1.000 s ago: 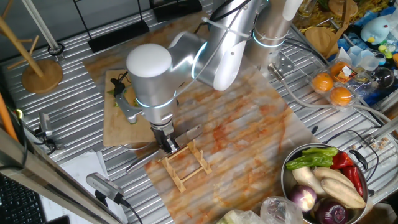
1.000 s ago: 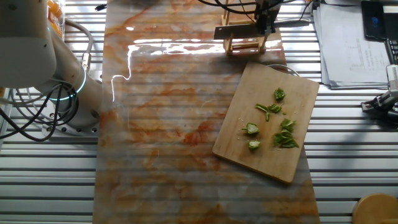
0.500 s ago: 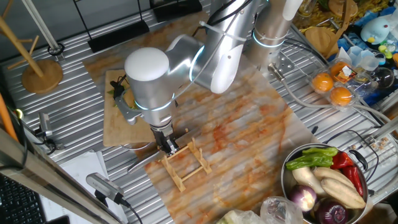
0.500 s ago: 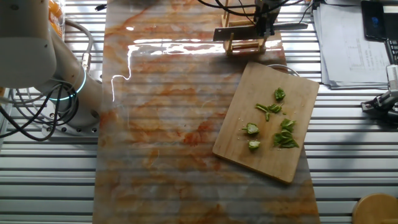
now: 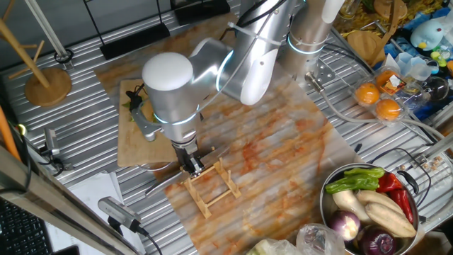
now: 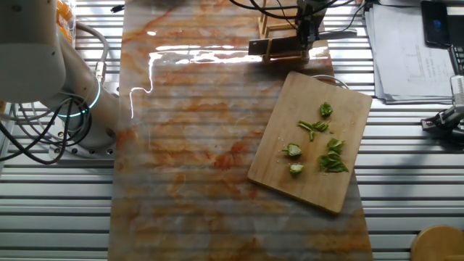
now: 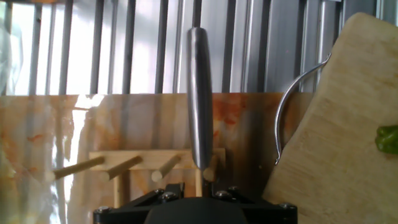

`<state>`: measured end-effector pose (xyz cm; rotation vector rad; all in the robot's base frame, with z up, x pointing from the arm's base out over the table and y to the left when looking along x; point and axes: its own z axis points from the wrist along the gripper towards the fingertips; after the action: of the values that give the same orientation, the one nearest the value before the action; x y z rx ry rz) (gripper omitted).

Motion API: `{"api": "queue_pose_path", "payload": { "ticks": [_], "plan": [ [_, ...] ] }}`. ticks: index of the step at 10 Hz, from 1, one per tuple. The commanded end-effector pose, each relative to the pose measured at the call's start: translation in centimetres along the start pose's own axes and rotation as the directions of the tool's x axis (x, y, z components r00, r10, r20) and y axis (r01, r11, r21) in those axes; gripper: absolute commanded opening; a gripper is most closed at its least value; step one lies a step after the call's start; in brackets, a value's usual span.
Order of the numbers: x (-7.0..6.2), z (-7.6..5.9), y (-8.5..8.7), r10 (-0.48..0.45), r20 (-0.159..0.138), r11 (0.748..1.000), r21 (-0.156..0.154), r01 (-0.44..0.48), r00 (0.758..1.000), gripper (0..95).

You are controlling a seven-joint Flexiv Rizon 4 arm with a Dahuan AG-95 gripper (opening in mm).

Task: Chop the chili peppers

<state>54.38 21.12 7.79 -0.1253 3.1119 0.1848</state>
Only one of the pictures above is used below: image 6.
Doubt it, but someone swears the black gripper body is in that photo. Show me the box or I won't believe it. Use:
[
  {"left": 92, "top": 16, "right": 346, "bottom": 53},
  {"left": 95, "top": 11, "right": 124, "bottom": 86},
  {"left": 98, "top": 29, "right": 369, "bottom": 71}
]
[{"left": 295, "top": 0, "right": 320, "bottom": 36}]

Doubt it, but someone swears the steel kitchen knife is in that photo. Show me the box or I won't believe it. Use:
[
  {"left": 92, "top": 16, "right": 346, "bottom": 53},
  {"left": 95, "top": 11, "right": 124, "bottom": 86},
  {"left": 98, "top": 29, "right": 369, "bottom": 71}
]
[{"left": 248, "top": 28, "right": 359, "bottom": 57}]

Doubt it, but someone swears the wooden dish rack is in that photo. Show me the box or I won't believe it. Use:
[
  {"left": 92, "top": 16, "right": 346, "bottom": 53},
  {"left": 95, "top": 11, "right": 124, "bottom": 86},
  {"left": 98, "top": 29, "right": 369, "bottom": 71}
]
[{"left": 257, "top": 0, "right": 317, "bottom": 65}]

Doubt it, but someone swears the white paper sheet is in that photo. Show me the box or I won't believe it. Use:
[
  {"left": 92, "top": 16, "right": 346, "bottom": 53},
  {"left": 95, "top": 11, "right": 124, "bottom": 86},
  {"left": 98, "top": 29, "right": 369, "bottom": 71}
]
[{"left": 364, "top": 2, "right": 457, "bottom": 105}]

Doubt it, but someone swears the black smartphone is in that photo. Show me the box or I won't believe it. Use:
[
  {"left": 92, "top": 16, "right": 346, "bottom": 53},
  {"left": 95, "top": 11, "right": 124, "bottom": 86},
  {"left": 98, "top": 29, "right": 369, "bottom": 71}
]
[{"left": 420, "top": 0, "right": 453, "bottom": 50}]

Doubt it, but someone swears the bamboo cutting board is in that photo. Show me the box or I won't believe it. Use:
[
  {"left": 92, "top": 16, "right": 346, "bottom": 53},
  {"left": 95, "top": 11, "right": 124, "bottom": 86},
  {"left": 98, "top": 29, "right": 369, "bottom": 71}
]
[{"left": 247, "top": 71, "right": 373, "bottom": 215}]

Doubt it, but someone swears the black keyboard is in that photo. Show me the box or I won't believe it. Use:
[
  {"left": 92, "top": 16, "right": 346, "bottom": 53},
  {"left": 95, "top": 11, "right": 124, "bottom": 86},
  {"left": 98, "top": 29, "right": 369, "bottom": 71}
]
[{"left": 448, "top": 45, "right": 464, "bottom": 76}]

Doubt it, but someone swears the white ribbed device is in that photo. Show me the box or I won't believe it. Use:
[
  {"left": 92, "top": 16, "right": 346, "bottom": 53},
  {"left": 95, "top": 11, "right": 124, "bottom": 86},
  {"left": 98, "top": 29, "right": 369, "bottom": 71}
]
[{"left": 450, "top": 75, "right": 464, "bottom": 106}]

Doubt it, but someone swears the clear plastic fruit container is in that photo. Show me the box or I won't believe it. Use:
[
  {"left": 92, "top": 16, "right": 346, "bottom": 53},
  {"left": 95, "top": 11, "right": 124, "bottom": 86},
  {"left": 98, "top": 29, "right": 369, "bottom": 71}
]
[{"left": 56, "top": 0, "right": 78, "bottom": 47}]

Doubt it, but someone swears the orange fruit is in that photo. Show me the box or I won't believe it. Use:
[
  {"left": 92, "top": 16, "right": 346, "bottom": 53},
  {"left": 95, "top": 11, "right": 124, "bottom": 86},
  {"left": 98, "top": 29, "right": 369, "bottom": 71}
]
[
  {"left": 59, "top": 24, "right": 75, "bottom": 44},
  {"left": 57, "top": 0, "right": 75, "bottom": 22}
]

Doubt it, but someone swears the wooden mug tree stand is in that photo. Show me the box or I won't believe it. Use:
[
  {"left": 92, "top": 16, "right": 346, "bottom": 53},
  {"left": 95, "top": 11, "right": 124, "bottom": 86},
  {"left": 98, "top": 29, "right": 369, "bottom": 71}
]
[{"left": 410, "top": 224, "right": 464, "bottom": 261}]

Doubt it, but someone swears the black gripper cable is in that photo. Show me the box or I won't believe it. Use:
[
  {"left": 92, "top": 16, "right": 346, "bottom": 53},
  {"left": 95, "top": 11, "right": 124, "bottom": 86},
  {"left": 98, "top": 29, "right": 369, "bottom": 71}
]
[
  {"left": 249, "top": 0, "right": 367, "bottom": 32},
  {"left": 228, "top": 0, "right": 356, "bottom": 12}
]

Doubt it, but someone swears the small grey mounted camera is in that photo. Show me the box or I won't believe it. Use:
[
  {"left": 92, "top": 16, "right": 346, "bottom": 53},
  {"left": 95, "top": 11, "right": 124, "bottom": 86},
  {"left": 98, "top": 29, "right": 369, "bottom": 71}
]
[{"left": 420, "top": 104, "right": 464, "bottom": 133}]

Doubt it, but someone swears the grey hose with metal connector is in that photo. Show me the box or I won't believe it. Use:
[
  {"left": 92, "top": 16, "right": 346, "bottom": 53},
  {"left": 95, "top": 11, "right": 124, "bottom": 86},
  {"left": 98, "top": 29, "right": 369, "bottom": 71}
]
[{"left": 75, "top": 22, "right": 110, "bottom": 86}]

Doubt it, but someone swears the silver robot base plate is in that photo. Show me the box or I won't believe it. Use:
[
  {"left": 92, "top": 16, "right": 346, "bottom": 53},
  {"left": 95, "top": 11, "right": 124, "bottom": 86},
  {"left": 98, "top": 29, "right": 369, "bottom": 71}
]
[{"left": 49, "top": 119, "right": 117, "bottom": 162}]

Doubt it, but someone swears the black base cable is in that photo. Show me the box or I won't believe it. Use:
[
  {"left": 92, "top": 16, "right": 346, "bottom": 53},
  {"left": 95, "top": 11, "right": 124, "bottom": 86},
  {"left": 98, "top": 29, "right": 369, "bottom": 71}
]
[
  {"left": 0, "top": 97, "right": 91, "bottom": 166},
  {"left": 0, "top": 103, "right": 79, "bottom": 157}
]

